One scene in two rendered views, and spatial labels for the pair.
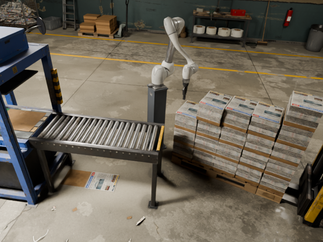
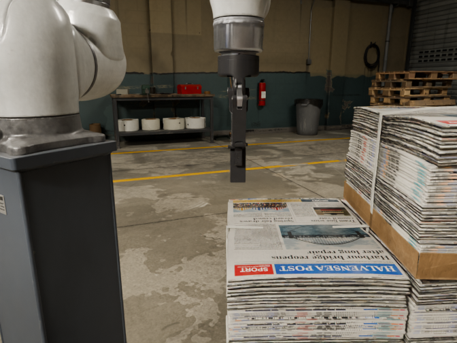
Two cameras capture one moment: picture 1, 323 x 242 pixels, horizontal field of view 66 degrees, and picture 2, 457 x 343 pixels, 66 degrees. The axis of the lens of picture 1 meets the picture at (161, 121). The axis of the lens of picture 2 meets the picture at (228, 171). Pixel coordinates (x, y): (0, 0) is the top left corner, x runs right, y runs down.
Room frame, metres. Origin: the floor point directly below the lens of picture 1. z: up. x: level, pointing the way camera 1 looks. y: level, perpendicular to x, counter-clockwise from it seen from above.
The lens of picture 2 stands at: (2.17, 0.04, 1.12)
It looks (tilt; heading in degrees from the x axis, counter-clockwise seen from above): 14 degrees down; 334
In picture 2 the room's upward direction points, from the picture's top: straight up
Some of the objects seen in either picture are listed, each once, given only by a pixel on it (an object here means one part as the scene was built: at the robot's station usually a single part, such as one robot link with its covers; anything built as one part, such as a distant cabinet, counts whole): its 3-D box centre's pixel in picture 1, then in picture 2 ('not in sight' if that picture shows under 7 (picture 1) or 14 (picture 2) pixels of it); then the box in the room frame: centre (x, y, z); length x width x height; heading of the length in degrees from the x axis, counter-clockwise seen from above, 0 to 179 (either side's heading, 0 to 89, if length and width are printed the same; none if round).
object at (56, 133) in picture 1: (60, 128); not in sight; (2.22, 1.11, 0.77); 0.47 x 0.05 x 0.05; 175
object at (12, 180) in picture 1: (21, 149); not in sight; (2.27, 1.67, 0.38); 0.94 x 0.69 x 0.63; 175
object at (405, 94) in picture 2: not in sight; (409, 106); (6.84, -6.09, 0.65); 1.33 x 0.94 x 1.30; 89
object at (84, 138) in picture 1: (89, 131); not in sight; (2.19, 0.79, 0.77); 0.47 x 0.05 x 0.05; 175
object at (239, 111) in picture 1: (240, 113); not in sight; (2.47, -0.90, 0.95); 0.38 x 0.29 x 0.23; 152
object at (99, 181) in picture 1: (102, 181); not in sight; (2.17, 0.70, 0.00); 0.37 x 0.29 x 0.01; 85
